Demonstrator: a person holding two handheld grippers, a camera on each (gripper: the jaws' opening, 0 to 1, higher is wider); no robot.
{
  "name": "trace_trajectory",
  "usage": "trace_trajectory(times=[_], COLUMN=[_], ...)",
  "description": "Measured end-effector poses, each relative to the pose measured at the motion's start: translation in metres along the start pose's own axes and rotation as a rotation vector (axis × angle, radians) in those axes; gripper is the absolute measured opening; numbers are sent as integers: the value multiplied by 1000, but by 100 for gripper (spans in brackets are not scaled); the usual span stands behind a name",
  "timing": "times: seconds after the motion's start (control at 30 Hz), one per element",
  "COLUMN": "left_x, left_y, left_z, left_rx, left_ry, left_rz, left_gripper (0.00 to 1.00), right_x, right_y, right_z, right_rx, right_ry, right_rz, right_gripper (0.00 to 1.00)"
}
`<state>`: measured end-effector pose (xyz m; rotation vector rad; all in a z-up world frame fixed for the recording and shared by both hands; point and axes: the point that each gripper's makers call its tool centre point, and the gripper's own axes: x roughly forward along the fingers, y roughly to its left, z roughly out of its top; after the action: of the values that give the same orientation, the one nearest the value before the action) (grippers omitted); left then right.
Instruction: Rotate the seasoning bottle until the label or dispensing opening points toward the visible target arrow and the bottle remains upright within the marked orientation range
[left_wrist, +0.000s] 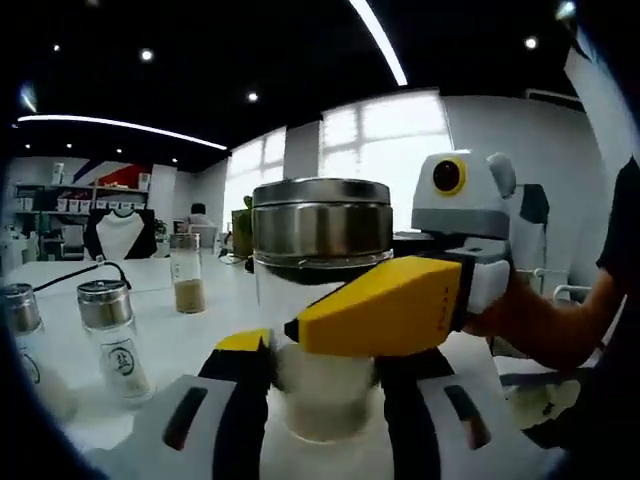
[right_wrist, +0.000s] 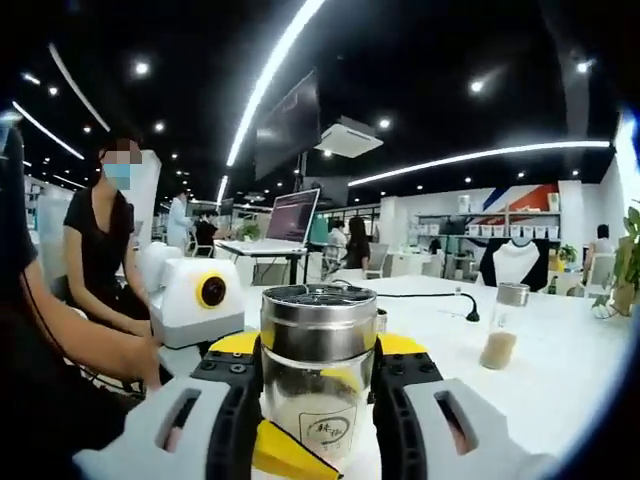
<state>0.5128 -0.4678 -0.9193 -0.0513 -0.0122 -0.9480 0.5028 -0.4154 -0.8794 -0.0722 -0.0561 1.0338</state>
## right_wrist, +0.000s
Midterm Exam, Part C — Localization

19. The hanging dark monitor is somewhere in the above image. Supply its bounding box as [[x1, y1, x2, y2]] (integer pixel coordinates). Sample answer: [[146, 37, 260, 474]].
[[253, 67, 322, 181]]

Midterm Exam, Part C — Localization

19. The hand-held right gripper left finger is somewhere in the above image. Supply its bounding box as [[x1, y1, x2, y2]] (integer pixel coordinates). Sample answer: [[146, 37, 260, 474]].
[[72, 333, 264, 480]]

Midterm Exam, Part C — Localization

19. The thin black cable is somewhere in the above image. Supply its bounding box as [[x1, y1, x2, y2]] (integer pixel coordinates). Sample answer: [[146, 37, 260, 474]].
[[19, 264, 146, 401]]

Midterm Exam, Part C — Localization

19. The tall seasoning bottle white powder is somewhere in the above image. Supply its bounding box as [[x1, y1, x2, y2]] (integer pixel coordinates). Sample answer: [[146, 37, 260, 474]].
[[258, 283, 379, 469]]

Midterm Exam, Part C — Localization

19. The storage shelf with white bins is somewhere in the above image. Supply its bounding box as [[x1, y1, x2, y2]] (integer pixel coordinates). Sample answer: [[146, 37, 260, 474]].
[[414, 192, 564, 241]]

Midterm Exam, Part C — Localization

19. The black power cable with plug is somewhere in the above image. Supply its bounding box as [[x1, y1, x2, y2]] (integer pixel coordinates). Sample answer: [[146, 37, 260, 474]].
[[332, 279, 482, 324]]

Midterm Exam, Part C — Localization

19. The person's left hand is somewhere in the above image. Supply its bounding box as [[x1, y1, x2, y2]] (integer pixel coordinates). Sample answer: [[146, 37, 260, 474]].
[[127, 334, 164, 396]]

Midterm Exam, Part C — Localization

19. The group of round ceiling spotlights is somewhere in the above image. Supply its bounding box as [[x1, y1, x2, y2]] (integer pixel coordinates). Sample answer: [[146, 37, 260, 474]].
[[19, 57, 594, 186]]

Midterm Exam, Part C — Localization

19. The large green potted plant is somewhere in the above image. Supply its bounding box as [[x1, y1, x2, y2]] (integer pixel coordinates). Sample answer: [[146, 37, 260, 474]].
[[592, 199, 640, 319]]

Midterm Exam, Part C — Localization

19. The silver open laptop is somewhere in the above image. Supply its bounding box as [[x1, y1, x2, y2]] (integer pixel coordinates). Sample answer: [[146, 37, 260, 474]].
[[214, 187, 322, 257]]

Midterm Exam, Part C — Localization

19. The ceiling air conditioner unit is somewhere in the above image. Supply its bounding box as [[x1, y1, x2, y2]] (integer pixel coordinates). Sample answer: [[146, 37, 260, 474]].
[[313, 115, 385, 159]]

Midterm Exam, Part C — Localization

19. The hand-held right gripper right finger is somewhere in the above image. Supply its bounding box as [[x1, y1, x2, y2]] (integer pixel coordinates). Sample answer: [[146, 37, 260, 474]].
[[367, 333, 564, 480]]

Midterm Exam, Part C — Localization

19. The brown paper bag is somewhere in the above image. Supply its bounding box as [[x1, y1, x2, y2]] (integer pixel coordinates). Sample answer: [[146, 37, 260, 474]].
[[610, 237, 640, 317]]

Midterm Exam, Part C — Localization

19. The tall seasoning bottle brown powder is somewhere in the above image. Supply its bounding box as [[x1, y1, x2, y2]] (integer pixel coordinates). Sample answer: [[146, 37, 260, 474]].
[[478, 282, 531, 372]]

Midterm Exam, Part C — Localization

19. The person's black clothing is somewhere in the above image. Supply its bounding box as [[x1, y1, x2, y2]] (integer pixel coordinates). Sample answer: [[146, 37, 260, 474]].
[[0, 127, 151, 466]]

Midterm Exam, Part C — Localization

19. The white ceiling light strip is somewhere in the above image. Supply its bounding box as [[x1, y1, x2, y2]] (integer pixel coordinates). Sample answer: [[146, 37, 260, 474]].
[[10, 100, 86, 161], [347, 139, 612, 188], [225, 0, 329, 169], [48, 43, 111, 133]]

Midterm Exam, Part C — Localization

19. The black standing desk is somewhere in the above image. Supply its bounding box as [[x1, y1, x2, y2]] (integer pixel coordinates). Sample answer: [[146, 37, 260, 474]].
[[213, 239, 311, 287]]

